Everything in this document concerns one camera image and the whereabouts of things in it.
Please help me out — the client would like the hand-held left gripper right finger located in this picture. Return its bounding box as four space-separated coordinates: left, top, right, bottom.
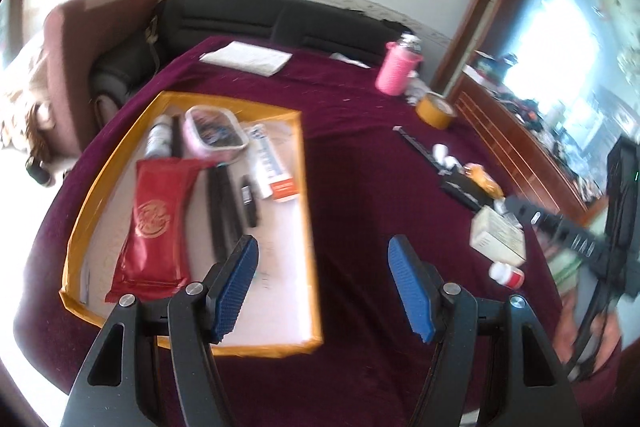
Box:
388 234 583 427

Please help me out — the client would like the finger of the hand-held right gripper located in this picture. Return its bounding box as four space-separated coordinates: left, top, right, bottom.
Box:
502 196 609 271
565 279 624 381

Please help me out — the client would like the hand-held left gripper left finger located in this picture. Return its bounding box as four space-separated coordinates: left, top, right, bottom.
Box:
60 234 260 427

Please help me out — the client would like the orange rimmed tray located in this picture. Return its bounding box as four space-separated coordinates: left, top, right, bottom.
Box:
59 91 325 360

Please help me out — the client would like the beige printed cardboard box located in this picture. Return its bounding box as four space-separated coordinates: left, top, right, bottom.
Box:
470 206 528 264

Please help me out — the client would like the long black comb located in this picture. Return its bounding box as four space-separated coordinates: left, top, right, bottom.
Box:
206 164 242 264

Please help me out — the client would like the small black lighter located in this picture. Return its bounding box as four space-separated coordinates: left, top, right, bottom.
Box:
240 175 261 228

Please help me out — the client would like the red foil packet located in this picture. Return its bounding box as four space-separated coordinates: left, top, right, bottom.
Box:
104 157 217 303

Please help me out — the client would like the pink transparent pencil case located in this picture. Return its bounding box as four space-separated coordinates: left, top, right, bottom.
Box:
184 104 251 164

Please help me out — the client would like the pale green packet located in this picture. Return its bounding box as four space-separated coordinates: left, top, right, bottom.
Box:
549 251 583 294

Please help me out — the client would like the white bottle with red label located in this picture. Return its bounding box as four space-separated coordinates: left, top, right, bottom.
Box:
489 261 526 290

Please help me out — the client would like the orange snack packet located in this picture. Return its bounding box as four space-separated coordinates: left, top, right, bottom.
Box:
462 163 505 200

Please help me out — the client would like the black pouch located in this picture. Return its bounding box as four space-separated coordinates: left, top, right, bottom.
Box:
439 172 501 212

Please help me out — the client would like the clutter on wooden counter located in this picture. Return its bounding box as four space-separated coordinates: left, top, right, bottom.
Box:
465 49 608 202

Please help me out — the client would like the wooden counter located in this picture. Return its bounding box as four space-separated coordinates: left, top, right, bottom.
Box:
435 0 601 228

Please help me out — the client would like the black ridged strip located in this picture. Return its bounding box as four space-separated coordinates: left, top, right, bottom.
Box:
392 126 451 172

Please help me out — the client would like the yellow tape roll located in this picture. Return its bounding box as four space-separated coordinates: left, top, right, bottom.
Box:
416 92 457 129

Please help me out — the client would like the white plastic item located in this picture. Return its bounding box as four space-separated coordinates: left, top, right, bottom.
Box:
404 79 431 106

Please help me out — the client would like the pink sleeved water bottle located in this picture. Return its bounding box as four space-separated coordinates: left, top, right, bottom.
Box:
375 33 424 96

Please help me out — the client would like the black shoe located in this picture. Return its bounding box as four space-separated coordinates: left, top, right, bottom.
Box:
25 153 54 188

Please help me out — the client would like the white folded paper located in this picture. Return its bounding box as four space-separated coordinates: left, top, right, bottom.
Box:
199 41 293 78

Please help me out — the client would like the black sofa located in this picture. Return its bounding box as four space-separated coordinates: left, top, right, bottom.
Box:
90 0 416 128

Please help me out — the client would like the maroon armchair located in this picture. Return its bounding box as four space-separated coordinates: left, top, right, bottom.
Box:
42 0 162 158

